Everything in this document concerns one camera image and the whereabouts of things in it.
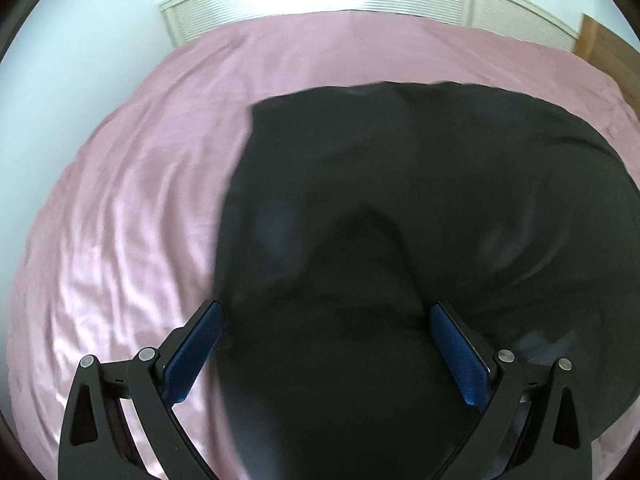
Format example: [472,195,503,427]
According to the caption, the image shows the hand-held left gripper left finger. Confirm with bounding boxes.
[57,300,224,480]

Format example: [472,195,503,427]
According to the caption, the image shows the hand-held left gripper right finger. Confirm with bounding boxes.
[429,301,593,480]

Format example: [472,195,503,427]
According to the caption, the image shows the black puffer jacket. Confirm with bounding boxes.
[212,80,640,480]

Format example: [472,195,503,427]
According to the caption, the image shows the pink bed sheet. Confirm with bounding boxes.
[7,10,633,480]

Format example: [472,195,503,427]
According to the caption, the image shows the brown wooden furniture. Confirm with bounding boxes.
[572,14,640,91]

